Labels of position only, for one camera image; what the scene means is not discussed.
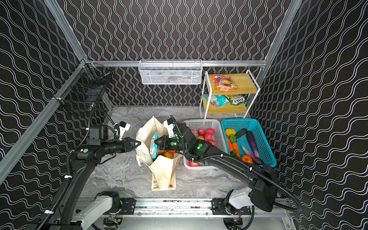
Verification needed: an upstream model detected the green Fox's bag lower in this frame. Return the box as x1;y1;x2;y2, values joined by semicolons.
225;94;248;106

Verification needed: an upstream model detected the yellow lemon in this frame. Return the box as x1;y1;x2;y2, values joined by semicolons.
162;151;174;159

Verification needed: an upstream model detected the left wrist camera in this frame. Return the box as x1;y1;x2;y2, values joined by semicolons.
114;121;130;140

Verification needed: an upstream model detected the floral canvas grocery bag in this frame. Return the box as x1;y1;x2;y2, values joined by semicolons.
136;117;181;191

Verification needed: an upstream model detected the white wooden two-tier shelf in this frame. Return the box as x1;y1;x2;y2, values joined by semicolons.
199;70;261;119

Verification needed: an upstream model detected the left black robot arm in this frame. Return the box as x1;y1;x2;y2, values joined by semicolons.
25;137;141;230

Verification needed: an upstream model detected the red apple back right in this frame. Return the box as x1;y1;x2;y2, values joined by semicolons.
206;128;215;136

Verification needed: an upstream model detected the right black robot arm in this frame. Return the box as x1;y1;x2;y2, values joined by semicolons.
153;123;302;212

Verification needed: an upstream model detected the orange candy bag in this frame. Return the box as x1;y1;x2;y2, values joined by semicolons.
210;75;237;92

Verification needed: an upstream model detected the small orange pumpkin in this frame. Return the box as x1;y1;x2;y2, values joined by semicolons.
241;155;253;164

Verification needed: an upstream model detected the teal plastic vegetable basket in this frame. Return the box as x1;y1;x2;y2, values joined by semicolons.
221;118;277;167

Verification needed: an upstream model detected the striped purple eggplant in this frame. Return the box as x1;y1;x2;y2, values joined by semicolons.
241;146;264;165

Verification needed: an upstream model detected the dark green cucumber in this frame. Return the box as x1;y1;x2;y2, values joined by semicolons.
235;128;248;139

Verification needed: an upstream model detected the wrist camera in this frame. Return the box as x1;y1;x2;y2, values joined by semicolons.
114;121;130;140
163;118;175;138

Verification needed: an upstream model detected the yellow pepper in teal basket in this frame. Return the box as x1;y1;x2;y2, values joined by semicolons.
225;128;236;137

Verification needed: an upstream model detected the black wire wall basket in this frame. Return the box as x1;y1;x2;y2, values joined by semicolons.
56;63;113;114

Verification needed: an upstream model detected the teal snack bag lower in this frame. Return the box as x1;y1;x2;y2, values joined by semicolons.
204;94;229;107

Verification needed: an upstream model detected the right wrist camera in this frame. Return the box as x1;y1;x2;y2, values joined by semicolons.
163;118;175;138

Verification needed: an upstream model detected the red apple with stem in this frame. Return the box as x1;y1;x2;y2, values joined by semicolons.
208;140;217;146

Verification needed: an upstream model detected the white wire wall basket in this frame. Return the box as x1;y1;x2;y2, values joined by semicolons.
139;59;203;85

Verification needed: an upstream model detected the orange carrot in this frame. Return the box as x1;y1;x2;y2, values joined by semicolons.
226;137;234;152
232;142;241;158

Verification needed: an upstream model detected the teal Fox's candy bag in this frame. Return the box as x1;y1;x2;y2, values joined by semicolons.
150;131;159;161

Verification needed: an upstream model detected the white plastic fruit basket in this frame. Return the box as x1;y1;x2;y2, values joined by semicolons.
184;119;228;171

